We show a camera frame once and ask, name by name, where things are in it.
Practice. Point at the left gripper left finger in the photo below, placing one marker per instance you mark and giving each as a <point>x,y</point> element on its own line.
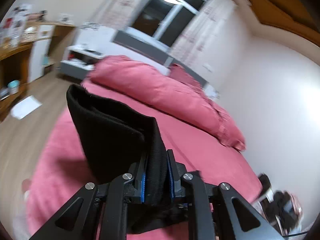
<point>137,187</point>

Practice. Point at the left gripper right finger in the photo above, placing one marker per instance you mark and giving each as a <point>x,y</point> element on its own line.
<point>175,177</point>

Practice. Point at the black pants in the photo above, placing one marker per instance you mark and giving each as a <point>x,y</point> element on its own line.
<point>113,137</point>

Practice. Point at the pink bed sheet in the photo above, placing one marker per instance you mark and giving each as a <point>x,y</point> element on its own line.
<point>62,167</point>

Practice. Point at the pink folded duvet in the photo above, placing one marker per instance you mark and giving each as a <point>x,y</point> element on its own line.
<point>148,85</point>

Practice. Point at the pink pillow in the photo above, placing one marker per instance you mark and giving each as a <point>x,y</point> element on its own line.
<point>178,73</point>

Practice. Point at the white bedside table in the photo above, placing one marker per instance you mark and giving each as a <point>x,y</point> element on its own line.
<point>77,61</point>

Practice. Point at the white paper on floor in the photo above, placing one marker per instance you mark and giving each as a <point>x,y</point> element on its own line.
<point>25,107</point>

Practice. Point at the pink patterned curtain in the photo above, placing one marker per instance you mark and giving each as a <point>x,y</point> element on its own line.
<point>195,39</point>
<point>117,14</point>

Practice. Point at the grey bed headboard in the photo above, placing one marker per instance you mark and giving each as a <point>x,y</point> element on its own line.
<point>151,52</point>

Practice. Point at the wooden shelf desk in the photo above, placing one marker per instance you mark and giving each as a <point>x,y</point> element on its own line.
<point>40,50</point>

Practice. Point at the white appliance box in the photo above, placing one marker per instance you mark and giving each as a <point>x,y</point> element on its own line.
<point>14,25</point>

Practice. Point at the window with grey frame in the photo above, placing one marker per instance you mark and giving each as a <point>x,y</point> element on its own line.
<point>160,22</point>

